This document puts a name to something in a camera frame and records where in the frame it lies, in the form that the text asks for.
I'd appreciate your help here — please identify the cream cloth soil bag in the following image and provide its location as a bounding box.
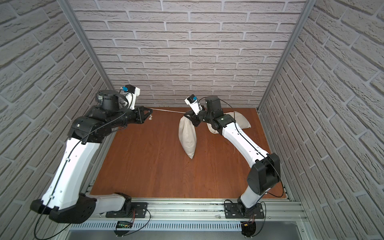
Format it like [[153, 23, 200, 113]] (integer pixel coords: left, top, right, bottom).
[[207, 111, 252, 134], [178, 116, 197, 159]]

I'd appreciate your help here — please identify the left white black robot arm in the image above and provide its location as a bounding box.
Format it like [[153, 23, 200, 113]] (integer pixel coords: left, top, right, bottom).
[[30, 85, 153, 224]]

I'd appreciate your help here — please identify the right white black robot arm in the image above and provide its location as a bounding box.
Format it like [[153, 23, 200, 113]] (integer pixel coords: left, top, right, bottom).
[[184, 95, 281, 218]]

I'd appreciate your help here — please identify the left small electronics board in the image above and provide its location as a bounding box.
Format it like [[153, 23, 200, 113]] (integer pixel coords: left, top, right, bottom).
[[114, 221, 134, 237]]

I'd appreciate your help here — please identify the small electronics board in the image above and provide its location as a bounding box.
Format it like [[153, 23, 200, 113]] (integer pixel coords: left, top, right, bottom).
[[114, 221, 134, 237], [241, 222, 257, 238]]

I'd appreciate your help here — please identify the right small electronics board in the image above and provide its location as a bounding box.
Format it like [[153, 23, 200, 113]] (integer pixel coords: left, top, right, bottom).
[[241, 222, 257, 238]]

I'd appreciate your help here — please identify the white perforated vent strip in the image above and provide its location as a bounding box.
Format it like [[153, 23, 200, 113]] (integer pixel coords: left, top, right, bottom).
[[71, 220, 241, 232]]

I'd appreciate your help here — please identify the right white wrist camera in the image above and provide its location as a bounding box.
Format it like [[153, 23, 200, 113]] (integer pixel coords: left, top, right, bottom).
[[185, 94, 203, 115]]

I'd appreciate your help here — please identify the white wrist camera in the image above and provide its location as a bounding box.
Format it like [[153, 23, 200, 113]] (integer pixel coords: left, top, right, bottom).
[[119, 85, 141, 110], [185, 94, 203, 115]]

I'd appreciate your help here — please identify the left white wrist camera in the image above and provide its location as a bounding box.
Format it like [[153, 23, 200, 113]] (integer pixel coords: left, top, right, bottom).
[[119, 85, 141, 110]]

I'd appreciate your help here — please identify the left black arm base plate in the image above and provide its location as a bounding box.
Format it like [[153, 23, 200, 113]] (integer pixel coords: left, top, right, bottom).
[[106, 202, 148, 219]]

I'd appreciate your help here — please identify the aluminium front mounting rail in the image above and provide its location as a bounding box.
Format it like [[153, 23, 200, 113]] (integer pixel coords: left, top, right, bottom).
[[59, 197, 309, 223]]

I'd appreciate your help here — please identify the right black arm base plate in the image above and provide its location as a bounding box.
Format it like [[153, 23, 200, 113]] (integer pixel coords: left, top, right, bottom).
[[224, 202, 265, 220]]

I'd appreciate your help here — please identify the left aluminium corner post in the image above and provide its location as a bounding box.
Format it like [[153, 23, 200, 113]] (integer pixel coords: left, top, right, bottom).
[[57, 0, 115, 90]]

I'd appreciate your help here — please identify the aluminium corner post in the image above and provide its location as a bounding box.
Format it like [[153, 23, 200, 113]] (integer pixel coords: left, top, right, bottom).
[[57, 0, 115, 90], [257, 0, 316, 113]]

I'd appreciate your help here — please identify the right aluminium corner post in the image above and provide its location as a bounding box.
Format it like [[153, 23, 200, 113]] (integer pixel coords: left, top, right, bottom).
[[257, 0, 316, 113]]

